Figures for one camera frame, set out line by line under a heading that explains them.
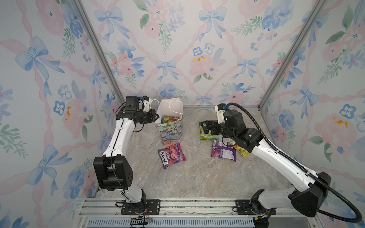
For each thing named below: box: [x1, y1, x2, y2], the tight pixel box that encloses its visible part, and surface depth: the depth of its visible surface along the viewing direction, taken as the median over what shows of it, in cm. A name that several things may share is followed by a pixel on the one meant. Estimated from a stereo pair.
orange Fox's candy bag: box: [160, 115, 180, 124], surface depth 99 cm
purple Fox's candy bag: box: [157, 142, 187, 170], surface depth 92 cm
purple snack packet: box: [211, 138, 237, 162], surface depth 94 cm
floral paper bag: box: [154, 96, 184, 148], surface depth 87 cm
